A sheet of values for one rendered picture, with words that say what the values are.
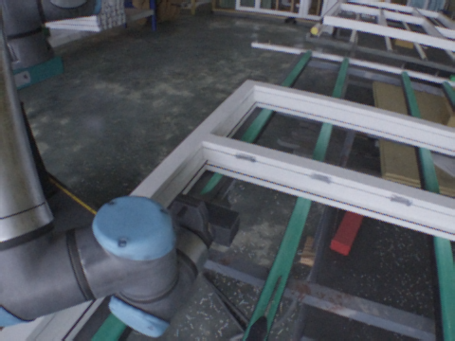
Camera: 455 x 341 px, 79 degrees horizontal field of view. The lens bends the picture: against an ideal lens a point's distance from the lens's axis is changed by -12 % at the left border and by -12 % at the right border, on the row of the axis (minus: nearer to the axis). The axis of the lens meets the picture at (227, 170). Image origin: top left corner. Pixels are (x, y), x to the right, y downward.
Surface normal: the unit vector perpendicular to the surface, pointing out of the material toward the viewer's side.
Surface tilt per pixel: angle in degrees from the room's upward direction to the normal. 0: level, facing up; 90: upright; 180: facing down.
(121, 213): 5
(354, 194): 90
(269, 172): 90
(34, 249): 64
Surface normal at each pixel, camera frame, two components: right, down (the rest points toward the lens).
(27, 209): 0.89, -0.13
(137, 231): 0.11, -0.81
